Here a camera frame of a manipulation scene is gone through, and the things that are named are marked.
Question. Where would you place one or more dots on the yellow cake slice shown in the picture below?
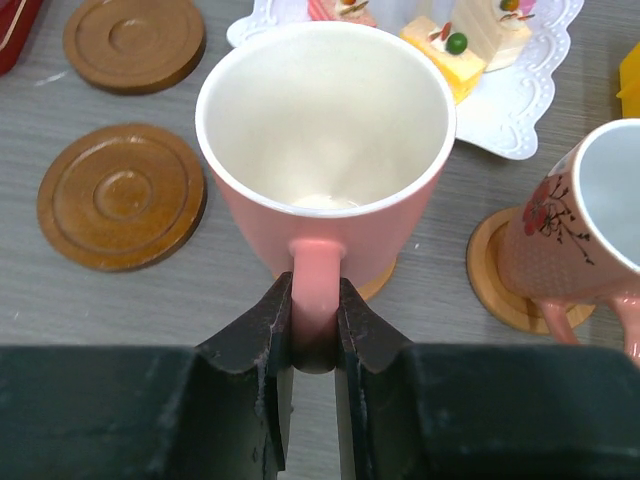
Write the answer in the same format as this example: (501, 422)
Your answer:
(449, 50)

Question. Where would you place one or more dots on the dark brown wooden saucer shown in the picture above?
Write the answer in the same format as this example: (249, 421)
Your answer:
(122, 197)

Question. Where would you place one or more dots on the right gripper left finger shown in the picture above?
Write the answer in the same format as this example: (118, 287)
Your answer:
(219, 410)

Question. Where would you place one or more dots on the cream cake slice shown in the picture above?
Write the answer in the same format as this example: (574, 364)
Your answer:
(497, 30)

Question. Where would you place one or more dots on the yellow fruit bin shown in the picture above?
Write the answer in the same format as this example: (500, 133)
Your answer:
(629, 76)

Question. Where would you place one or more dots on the light wooden coaster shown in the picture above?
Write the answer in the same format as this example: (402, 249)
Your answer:
(317, 279)
(490, 280)

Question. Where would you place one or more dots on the pink mug white inside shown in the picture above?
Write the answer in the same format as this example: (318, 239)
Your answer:
(598, 180)

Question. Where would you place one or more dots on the red dessert tray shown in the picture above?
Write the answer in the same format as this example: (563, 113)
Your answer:
(17, 19)

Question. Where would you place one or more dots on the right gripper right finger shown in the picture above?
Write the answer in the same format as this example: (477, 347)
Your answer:
(411, 410)

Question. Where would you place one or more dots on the white three-tier stand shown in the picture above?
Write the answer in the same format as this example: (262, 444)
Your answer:
(501, 112)

